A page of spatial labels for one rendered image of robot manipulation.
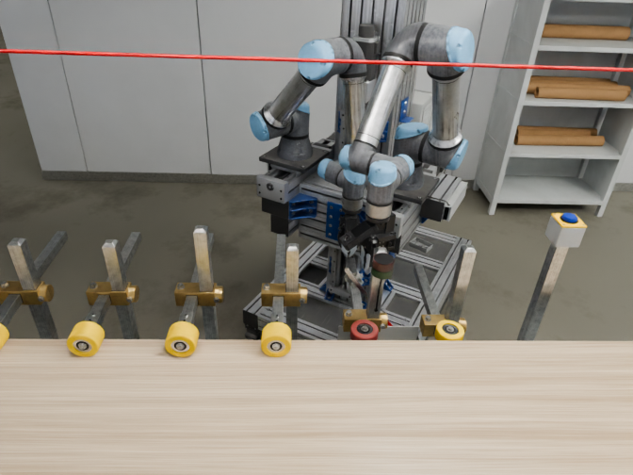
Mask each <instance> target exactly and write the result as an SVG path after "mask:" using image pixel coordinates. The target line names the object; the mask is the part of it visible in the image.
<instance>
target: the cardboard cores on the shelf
mask: <svg viewBox="0 0 633 475"><path fill-rule="evenodd" d="M630 32H631V29H630V27H627V26H612V25H557V24H544V30H543V34H542V38H565V39H590V40H615V41H626V40H627V39H628V38H629V36H630ZM630 92H631V88H630V86H621V85H618V83H617V82H616V81H610V79H609V78H587V77H563V76H538V75H532V76H531V77H530V80H529V84H528V87H527V93H534V96H535V98H552V99H576V100H599V101H624V100H625V99H626V97H628V96H629V94H630ZM513 142H514V144H515V145H559V146H603V145H604V143H605V138H604V136H597V129H596V128H575V127H551V126H527V125H518V126H517V129H516V133H515V137H514V141H513Z"/></svg>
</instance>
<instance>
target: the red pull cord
mask: <svg viewBox="0 0 633 475"><path fill-rule="evenodd" d="M0 53H8V54H39V55H70V56H102V57H163V58H196V59H227V60H258V61H290V62H321V63H352V64H384V65H415V66H447V67H479V68H510V69H541V70H572V71H604V72H633V68H605V67H574V66H543V65H511V64H480V63H450V62H419V61H388V60H357V59H326V58H294V57H233V56H202V55H171V54H140V53H109V52H78V51H47V50H16V49H0Z"/></svg>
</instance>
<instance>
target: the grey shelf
mask: <svg viewBox="0 0 633 475"><path fill-rule="evenodd" d="M632 15H633V0H516V1H515V5H514V10H513V14H512V17H511V25H510V29H509V34H508V38H507V41H506V46H505V50H504V54H503V58H502V62H501V64H511V65H543V66H574V67H605V68H633V16H632ZM631 18H632V19H631ZM630 21H631V22H630ZM544 24H557V25H612V26H627V27H630V29H631V32H630V36H629V38H628V39H627V40H626V41H615V40H590V39H565V38H542V34H543V30H544ZM619 53H620V54H619ZM615 63H616V64H615ZM614 66H615V67H614ZM532 75H538V76H563V77H587V78H609V79H610V81H616V82H617V83H618V85H621V86H630V88H631V92H630V94H629V96H628V97H626V99H625V100H624V101H599V100H576V99H552V98H535V96H534V93H527V90H528V84H529V80H530V77H531V76H532ZM597 114H598V115H597ZM596 117H597V118H596ZM518 125H527V126H551V127H575V128H596V129H597V136H604V138H605V143H604V145H603V146H559V145H515V144H514V142H513V141H514V137H515V133H516V129H517V126H518ZM632 140H633V72H604V71H572V70H541V69H510V68H500V71H499V75H498V79H497V82H496V87H495V94H494V99H493V102H492V106H491V111H490V115H489V119H488V123H487V127H486V131H485V136H484V140H483V143H482V148H481V152H480V156H479V164H478V167H477V172H476V176H475V180H474V185H473V190H479V188H480V189H481V190H482V192H483V193H484V195H485V196H486V198H487V199H488V201H489V202H490V204H489V208H488V214H489V215H494V214H495V208H496V204H497V203H502V204H552V205H598V207H597V208H596V211H595V213H594V215H595V216H596V217H602V216H603V213H604V211H605V208H606V206H607V203H608V201H609V197H610V194H611V193H612V190H613V188H614V185H615V183H616V180H617V178H618V175H619V173H620V170H621V168H622V166H623V164H624V162H625V158H626V155H627V153H628V150H629V148H630V145H631V143H632ZM580 162H581V163H580ZM579 165H580V166H579Z"/></svg>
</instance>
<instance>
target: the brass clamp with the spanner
mask: <svg viewBox="0 0 633 475"><path fill-rule="evenodd" d="M347 310H350V311H351V313H352V316H351V317H347V316H346V312H347ZM360 319H366V320H370V321H372V322H374V323H375V324H376V325H377V326H378V329H379V332H380V331H381V329H386V328H387V324H388V318H387V314H386V313H381V312H380V318H379V319H369V318H368V317H367V313H366V309H343V318H342V322H343V331H344V332H350V327H351V325H352V323H353V322H355V321H357V320H360Z"/></svg>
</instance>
